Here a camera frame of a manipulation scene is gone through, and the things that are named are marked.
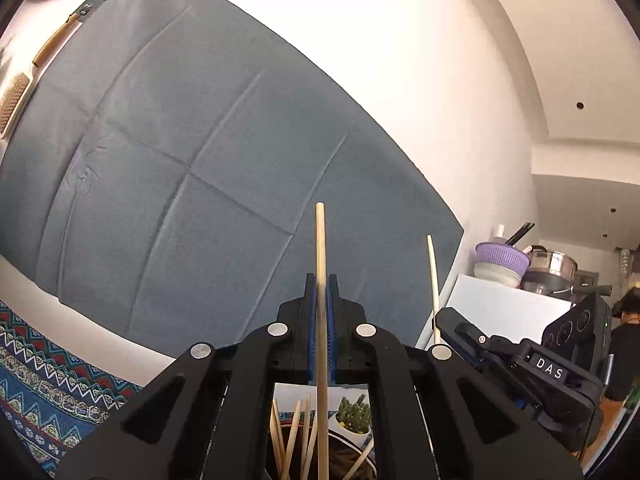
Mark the grey-blue backdrop cloth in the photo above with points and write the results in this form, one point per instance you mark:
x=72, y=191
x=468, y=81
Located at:
x=175, y=160

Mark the black cylindrical utensil holder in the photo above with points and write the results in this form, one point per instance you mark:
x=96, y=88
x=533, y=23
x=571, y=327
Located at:
x=337, y=460

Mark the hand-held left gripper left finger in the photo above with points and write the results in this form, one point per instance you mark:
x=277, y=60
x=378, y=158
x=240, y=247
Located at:
x=235, y=360

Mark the black panel appliance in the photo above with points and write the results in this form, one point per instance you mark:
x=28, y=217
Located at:
x=575, y=327

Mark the white bowl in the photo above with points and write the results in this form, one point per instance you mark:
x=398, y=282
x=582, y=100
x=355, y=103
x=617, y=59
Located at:
x=492, y=275

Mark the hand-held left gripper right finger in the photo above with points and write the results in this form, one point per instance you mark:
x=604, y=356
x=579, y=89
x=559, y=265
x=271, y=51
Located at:
x=400, y=360

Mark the purple colander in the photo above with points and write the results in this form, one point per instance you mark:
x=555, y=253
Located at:
x=502, y=257

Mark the steel pot with lid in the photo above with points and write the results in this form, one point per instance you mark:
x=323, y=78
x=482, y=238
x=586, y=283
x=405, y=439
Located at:
x=550, y=265

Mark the small potted plant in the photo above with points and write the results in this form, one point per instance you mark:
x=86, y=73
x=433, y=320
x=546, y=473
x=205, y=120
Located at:
x=354, y=412

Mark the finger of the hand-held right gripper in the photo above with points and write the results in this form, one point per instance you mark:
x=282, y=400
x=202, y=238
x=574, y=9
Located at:
x=457, y=330

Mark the long wooden chopstick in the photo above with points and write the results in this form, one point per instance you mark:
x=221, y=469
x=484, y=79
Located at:
x=321, y=240
x=433, y=280

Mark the white cup with black utensils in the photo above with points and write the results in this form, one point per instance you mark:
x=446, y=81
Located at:
x=505, y=235

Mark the bunch of wooden chopsticks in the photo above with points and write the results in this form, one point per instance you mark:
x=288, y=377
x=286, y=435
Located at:
x=291, y=440

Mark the white cabinet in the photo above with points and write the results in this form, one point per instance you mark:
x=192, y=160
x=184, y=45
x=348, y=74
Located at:
x=500, y=305

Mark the blue patterned tablecloth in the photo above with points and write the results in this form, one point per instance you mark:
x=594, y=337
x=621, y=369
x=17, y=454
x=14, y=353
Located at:
x=40, y=385

